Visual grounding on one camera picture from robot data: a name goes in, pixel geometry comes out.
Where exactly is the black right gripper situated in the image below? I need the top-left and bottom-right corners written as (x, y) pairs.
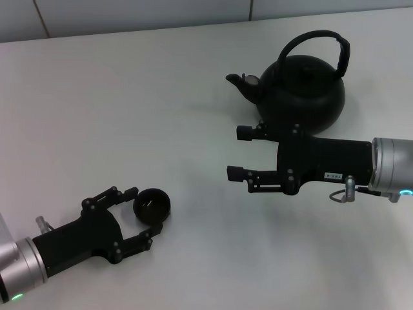
top-left (227, 119), bottom-right (374, 195)

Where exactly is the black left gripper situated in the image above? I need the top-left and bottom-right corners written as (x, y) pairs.
top-left (32, 186), bottom-right (164, 277)

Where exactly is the small black teacup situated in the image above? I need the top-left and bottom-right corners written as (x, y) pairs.
top-left (132, 187), bottom-right (172, 225)

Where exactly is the black round teapot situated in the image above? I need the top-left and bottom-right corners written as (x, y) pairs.
top-left (225, 29), bottom-right (352, 135)

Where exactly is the left gripper connector cable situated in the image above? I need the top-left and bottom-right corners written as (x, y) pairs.
top-left (35, 216), bottom-right (54, 235)

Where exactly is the gripper connector cable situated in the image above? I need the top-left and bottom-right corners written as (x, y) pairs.
top-left (35, 216), bottom-right (54, 235)
top-left (328, 176), bottom-right (383, 204)

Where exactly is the right gripper connector cable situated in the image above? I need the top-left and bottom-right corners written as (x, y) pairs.
top-left (328, 176), bottom-right (383, 204)

